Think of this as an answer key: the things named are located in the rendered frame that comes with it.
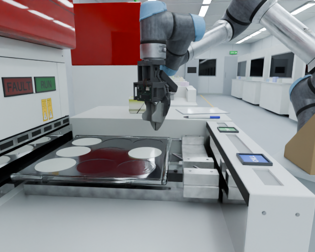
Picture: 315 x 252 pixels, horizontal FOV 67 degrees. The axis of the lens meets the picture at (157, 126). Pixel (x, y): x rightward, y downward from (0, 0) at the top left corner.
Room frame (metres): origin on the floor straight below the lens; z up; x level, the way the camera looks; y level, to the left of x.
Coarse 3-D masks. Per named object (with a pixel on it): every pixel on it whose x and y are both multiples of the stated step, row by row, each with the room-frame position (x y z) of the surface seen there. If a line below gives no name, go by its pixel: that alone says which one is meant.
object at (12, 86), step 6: (12, 78) 0.61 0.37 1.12; (18, 78) 0.64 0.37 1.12; (24, 78) 0.66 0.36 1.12; (30, 78) 0.69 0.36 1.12; (6, 84) 0.59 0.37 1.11; (12, 84) 0.61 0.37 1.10; (18, 84) 0.63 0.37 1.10; (24, 84) 0.66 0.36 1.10; (30, 84) 0.69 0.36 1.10; (6, 90) 0.59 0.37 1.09; (12, 90) 0.61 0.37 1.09; (18, 90) 0.63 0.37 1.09; (24, 90) 0.66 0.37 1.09; (30, 90) 0.68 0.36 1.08
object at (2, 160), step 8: (64, 128) 0.84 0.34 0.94; (40, 136) 0.71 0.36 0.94; (48, 136) 0.73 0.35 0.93; (56, 136) 0.78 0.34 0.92; (24, 144) 0.62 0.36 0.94; (32, 144) 0.65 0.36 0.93; (40, 144) 0.69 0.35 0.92; (8, 152) 0.55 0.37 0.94; (16, 152) 0.58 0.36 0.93; (24, 152) 0.61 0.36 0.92; (0, 160) 0.52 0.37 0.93; (8, 160) 0.55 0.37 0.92; (0, 184) 0.52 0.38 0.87; (8, 184) 0.54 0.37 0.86; (16, 184) 0.56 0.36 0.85; (0, 192) 0.51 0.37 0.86
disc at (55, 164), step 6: (42, 162) 0.60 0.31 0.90; (48, 162) 0.60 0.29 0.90; (54, 162) 0.60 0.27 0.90; (60, 162) 0.60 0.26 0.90; (66, 162) 0.60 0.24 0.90; (72, 162) 0.60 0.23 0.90; (36, 168) 0.56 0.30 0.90; (42, 168) 0.56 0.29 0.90; (48, 168) 0.56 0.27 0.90; (54, 168) 0.56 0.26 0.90; (60, 168) 0.56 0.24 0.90; (66, 168) 0.56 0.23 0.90
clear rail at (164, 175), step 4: (168, 140) 0.80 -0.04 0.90; (168, 144) 0.75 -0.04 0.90; (168, 148) 0.71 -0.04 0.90; (168, 156) 0.64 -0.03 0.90; (164, 160) 0.61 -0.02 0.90; (168, 160) 0.61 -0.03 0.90; (164, 164) 0.58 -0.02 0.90; (168, 164) 0.58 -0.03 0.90; (164, 168) 0.55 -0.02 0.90; (164, 172) 0.52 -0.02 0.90; (164, 176) 0.50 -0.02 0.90; (164, 180) 0.48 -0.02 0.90; (164, 184) 0.48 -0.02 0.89
